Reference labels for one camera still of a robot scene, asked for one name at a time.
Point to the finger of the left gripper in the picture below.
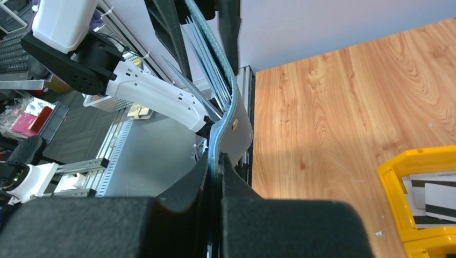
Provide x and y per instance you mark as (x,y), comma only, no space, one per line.
(229,22)
(166,17)

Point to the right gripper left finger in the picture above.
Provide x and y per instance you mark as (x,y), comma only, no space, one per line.
(171,224)

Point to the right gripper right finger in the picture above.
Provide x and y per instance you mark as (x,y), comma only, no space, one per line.
(252,226)

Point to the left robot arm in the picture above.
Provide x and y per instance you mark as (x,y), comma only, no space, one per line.
(62,40)

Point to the white grey cards stack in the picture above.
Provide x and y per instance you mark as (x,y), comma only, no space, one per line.
(431,198)

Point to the pink red packets tray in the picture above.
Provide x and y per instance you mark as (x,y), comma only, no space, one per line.
(31,116)

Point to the black keyboard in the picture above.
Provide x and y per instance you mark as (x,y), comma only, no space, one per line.
(14,59)

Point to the left yellow bin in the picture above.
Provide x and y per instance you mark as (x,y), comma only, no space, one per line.
(427,242)

